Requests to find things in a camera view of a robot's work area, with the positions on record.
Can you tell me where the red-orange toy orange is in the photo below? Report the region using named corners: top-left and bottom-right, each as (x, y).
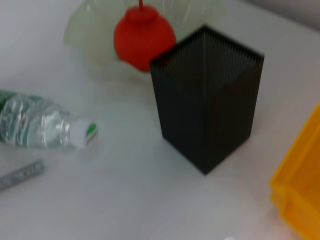
top-left (113, 0), bottom-right (177, 73)

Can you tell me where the black mesh pen holder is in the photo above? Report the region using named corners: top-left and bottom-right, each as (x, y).
top-left (149, 24), bottom-right (266, 176)

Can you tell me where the yellow plastic bin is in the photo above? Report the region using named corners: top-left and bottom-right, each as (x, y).
top-left (269, 102), bottom-right (320, 240)

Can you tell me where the grey marker pen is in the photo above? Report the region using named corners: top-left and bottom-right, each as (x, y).
top-left (0, 159), bottom-right (45, 192)

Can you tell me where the clear green glass fruit plate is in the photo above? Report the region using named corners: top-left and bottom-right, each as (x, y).
top-left (62, 0), bottom-right (226, 85)

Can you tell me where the clear water bottle green label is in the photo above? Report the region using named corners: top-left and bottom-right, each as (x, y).
top-left (0, 89), bottom-right (100, 151)

